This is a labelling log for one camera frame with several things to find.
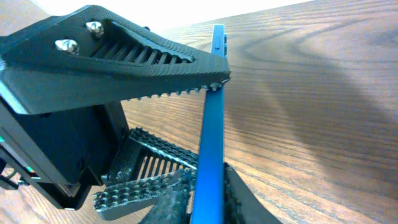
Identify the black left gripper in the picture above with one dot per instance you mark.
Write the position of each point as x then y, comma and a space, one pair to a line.
62, 154

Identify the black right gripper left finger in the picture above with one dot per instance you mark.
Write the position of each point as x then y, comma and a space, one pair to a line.
172, 202

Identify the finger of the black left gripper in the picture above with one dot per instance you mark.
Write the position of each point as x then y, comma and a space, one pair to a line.
144, 168
94, 57

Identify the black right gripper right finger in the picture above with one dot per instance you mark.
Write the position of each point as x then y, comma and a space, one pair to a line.
240, 204

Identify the blue smartphone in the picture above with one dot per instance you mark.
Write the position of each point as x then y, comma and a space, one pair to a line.
208, 204

